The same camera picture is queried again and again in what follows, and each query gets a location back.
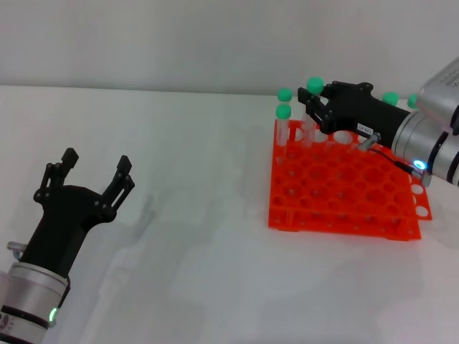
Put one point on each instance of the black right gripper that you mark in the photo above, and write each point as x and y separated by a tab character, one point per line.
365	114

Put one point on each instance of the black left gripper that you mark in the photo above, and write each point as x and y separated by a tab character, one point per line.
61	222

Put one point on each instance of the orange plastic test tube rack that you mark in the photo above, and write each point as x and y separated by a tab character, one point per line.
340	193

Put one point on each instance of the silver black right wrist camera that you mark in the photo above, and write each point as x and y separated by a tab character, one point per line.
444	93

